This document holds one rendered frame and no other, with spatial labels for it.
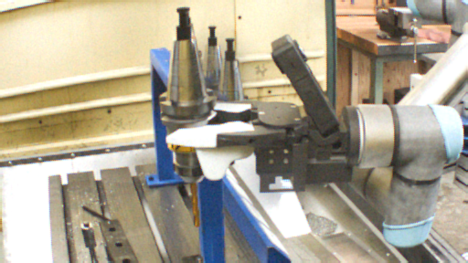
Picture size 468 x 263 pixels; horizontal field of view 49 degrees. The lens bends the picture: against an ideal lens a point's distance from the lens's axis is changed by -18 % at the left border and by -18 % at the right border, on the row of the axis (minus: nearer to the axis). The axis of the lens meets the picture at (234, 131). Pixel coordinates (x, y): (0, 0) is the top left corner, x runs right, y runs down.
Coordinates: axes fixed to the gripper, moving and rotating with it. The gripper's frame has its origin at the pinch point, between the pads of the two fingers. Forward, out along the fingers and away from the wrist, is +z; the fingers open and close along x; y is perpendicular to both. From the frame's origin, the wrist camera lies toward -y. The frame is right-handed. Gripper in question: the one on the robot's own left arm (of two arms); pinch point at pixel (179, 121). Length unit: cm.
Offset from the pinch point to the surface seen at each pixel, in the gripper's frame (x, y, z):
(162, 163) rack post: 65, 36, 10
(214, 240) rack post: 23.2, 30.9, -2.7
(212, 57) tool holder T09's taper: 40.7, 4.0, -2.8
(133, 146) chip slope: 96, 46, 22
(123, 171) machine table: 72, 42, 21
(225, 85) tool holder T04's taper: 30.0, 5.8, -5.0
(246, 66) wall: 107, 25, -11
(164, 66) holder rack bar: 53, 9, 7
